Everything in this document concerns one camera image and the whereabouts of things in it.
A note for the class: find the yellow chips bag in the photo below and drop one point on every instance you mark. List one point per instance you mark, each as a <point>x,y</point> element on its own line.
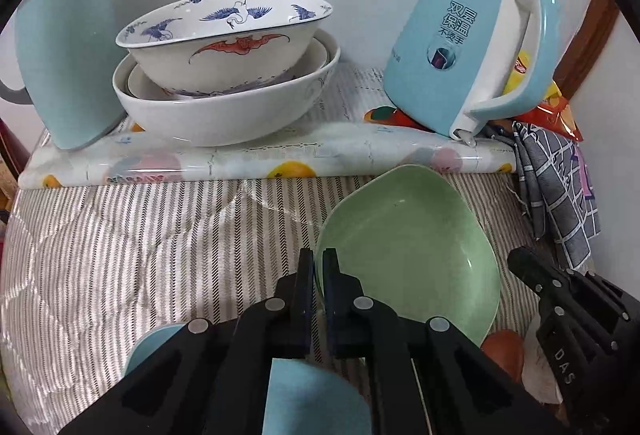
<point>517,70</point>

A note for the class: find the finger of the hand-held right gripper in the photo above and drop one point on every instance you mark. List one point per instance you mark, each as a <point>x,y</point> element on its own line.
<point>537,275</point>

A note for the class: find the green plate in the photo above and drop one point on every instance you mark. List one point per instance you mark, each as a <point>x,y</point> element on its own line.
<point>415,235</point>

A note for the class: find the crane pattern bowl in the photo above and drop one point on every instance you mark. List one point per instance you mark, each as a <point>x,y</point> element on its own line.
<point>225,50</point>

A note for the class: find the light blue thermos jug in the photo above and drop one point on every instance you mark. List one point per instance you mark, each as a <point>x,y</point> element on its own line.
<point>65,65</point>

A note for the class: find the brown wooden door frame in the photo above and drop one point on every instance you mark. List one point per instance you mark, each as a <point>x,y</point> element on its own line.
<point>595,30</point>

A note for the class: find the red chips bag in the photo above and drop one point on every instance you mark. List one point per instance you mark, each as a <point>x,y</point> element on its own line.
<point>555,115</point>

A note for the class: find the light blue plate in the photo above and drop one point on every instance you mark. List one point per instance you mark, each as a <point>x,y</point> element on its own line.
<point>310,400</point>

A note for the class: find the striped quilted table cover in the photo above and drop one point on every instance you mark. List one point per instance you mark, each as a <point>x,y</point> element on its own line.
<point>125,240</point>

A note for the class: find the grey checked cloth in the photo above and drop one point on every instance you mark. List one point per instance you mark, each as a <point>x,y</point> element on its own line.
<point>555,175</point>

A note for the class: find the small brown bowl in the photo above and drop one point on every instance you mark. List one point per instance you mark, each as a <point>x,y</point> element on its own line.
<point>505,350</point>

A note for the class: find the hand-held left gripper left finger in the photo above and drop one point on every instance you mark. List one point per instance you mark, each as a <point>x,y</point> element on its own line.
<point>305,280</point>

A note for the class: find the medium white bowl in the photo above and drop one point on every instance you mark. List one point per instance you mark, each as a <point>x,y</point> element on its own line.
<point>325,47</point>

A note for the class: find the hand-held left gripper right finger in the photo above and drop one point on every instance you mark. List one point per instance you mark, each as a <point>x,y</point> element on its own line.
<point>330,280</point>

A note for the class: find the large white bowl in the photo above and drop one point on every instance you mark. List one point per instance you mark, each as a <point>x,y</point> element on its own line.
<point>220,120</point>

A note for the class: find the rolled printed plastic tablecloth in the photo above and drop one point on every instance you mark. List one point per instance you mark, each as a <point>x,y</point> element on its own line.
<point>350,150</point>

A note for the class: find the light blue electric kettle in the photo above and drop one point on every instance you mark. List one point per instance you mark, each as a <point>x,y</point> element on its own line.
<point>435,15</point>

